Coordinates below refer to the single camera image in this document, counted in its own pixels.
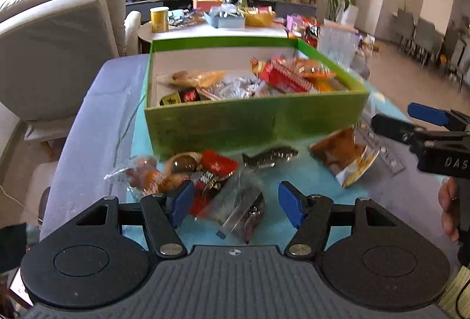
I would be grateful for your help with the person's right hand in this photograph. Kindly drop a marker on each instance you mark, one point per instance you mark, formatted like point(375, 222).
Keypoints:
point(448, 208)

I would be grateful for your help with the wicker basket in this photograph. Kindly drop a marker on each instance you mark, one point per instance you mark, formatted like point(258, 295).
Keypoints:
point(259, 19)

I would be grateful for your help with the clear plastic strip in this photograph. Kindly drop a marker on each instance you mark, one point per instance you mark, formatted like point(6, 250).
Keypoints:
point(389, 157)

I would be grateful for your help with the pink gift box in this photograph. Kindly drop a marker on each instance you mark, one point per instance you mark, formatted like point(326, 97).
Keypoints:
point(293, 23)

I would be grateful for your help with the yellow canister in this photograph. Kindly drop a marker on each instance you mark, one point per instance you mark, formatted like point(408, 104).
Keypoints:
point(159, 20)

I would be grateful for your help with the brown and white snack bag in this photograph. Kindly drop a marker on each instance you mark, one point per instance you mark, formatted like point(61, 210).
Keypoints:
point(341, 153)

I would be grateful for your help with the orange box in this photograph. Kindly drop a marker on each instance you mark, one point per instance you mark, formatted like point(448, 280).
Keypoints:
point(207, 4)

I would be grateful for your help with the heap of red snack bags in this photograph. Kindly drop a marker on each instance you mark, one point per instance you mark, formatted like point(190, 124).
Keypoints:
point(311, 32)

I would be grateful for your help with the dark snack packet red label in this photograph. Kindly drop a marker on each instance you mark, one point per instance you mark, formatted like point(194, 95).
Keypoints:
point(180, 97)

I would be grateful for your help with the cream seat cushion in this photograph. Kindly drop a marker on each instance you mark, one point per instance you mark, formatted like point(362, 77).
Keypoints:
point(58, 54)

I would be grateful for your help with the grey dining chair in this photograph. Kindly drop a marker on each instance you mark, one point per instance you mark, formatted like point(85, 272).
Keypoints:
point(404, 30)
point(427, 41)
point(457, 50)

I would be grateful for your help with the dark low cabinet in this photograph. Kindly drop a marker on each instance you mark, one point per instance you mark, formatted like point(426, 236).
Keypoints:
point(147, 6)

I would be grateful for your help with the large-leaf floor plant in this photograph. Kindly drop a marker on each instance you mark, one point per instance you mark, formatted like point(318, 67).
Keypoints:
point(339, 1)

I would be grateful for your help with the dark cloth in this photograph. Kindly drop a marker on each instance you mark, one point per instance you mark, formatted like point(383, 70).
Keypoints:
point(13, 249)

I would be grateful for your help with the dark fish-shaped snack packet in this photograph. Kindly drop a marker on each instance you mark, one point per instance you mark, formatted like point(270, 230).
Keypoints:
point(270, 157)

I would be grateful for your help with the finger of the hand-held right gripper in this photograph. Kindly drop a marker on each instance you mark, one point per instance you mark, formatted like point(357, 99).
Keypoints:
point(393, 128)
point(427, 112)

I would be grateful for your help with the teal mat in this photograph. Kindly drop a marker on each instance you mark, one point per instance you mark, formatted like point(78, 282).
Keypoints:
point(290, 175)

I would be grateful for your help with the clear packet brown round snacks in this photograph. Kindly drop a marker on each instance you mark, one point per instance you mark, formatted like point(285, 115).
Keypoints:
point(147, 175)

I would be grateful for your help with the clear packet brown bun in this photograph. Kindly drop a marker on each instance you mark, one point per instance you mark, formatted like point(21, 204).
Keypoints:
point(183, 162)

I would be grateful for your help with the blue plastic basket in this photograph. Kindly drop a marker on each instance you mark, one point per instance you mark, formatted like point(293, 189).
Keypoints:
point(226, 22)

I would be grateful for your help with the heap of mixed snack packets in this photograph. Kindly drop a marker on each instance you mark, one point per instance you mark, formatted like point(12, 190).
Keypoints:
point(279, 78)

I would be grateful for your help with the round white table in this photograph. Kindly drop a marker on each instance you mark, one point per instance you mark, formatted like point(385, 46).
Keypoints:
point(191, 34)

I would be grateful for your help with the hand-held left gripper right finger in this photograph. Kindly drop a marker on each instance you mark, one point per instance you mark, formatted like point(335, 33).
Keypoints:
point(290, 205)

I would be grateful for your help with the lilac cloth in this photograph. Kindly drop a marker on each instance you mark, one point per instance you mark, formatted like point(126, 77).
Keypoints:
point(84, 128)

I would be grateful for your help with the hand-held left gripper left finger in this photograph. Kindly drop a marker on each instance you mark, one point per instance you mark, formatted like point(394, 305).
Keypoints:
point(183, 203)

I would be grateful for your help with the green cardboard box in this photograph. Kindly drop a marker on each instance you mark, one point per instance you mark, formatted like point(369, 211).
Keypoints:
point(220, 124)

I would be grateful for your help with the clear packet dark snack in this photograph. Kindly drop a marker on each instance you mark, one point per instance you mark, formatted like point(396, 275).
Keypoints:
point(242, 205)

